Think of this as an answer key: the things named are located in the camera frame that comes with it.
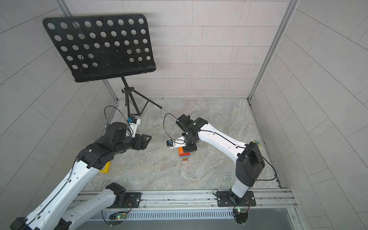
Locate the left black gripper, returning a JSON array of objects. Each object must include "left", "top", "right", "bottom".
[{"left": 113, "top": 132, "right": 154, "bottom": 155}]

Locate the red 2x4 lego brick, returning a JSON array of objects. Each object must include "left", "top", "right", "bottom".
[{"left": 179, "top": 153, "right": 191, "bottom": 158}]

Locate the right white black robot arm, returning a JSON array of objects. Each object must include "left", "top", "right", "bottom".
[{"left": 166, "top": 115, "right": 265, "bottom": 204}]

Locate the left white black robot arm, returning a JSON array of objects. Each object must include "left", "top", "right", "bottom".
[{"left": 10, "top": 122, "right": 151, "bottom": 230}]

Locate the yellow triangular plastic piece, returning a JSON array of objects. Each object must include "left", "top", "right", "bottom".
[{"left": 99, "top": 162, "right": 111, "bottom": 173}]

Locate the small yellow toy piece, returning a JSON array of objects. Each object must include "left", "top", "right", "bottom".
[{"left": 254, "top": 140, "right": 262, "bottom": 147}]

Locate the left controller circuit board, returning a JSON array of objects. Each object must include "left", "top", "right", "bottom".
[{"left": 108, "top": 212, "right": 128, "bottom": 226}]

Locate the controller circuit board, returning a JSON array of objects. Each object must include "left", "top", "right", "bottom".
[
  {"left": 232, "top": 208, "right": 249, "bottom": 224},
  {"left": 108, "top": 212, "right": 128, "bottom": 226}
]

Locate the black perforated music stand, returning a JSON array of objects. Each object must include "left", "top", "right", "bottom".
[{"left": 43, "top": 14, "right": 156, "bottom": 116}]

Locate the right controller circuit board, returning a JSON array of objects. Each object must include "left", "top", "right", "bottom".
[{"left": 232, "top": 208, "right": 249, "bottom": 224}]

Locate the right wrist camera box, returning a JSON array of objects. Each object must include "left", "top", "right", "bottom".
[{"left": 166, "top": 139, "right": 186, "bottom": 149}]

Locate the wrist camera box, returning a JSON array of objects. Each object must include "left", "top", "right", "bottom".
[
  {"left": 127, "top": 116, "right": 141, "bottom": 132},
  {"left": 166, "top": 139, "right": 186, "bottom": 149}
]

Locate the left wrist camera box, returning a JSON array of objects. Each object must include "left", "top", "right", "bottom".
[{"left": 127, "top": 116, "right": 141, "bottom": 132}]

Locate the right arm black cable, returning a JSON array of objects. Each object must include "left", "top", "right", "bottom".
[{"left": 252, "top": 149, "right": 278, "bottom": 182}]

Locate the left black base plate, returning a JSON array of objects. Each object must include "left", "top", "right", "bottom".
[{"left": 111, "top": 192, "right": 142, "bottom": 209}]

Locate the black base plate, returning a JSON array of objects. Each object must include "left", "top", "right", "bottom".
[
  {"left": 111, "top": 192, "right": 142, "bottom": 209},
  {"left": 213, "top": 190, "right": 256, "bottom": 207}
]

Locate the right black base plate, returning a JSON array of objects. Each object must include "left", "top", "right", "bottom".
[{"left": 213, "top": 190, "right": 256, "bottom": 207}]

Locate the aluminium mounting rail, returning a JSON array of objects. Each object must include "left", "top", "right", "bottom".
[{"left": 71, "top": 188, "right": 298, "bottom": 213}]

